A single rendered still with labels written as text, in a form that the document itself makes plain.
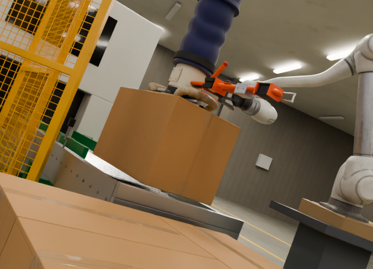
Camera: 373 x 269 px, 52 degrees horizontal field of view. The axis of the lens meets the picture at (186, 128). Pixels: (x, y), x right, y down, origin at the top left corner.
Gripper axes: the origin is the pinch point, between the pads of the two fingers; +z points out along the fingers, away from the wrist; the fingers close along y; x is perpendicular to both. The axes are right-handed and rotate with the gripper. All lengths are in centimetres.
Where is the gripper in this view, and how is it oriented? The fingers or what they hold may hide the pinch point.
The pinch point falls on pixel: (216, 86)
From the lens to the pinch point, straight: 180.0
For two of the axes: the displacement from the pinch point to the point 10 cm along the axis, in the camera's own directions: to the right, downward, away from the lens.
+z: -7.6, -3.4, -5.6
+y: -3.6, 9.3, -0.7
